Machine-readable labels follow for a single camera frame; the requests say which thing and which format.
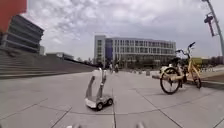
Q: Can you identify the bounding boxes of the small white wheeled robot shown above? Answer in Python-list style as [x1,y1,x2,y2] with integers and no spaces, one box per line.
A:
[84,67,115,111]

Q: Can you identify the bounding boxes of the large white office building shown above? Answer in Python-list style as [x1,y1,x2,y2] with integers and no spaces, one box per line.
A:
[93,34,177,69]

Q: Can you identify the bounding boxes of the yellow bicycle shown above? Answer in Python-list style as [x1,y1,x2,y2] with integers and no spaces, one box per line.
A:
[159,41,203,95]

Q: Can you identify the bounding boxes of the low grey building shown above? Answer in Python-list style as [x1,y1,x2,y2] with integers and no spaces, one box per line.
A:
[45,51,75,61]

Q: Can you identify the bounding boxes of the wide grey stone stairs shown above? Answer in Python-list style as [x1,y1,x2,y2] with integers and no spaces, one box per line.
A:
[0,46,100,80]

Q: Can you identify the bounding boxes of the person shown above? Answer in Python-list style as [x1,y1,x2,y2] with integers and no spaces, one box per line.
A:
[108,62,114,74]
[114,63,120,74]

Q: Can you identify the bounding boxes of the dark layered building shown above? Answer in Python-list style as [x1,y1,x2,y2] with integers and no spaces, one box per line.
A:
[0,14,45,54]

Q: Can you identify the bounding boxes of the red building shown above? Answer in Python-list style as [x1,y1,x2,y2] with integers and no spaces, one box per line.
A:
[0,0,28,34]

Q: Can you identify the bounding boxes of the robot's own part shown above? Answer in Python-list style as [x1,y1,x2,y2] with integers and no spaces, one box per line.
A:
[65,124,82,128]
[135,122,146,128]

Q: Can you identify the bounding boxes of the grey stone slab pavement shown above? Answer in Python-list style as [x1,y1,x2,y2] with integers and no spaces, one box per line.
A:
[0,68,224,128]

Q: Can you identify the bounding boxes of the grey lamp pole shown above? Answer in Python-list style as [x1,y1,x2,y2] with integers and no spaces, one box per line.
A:
[201,0,224,58]

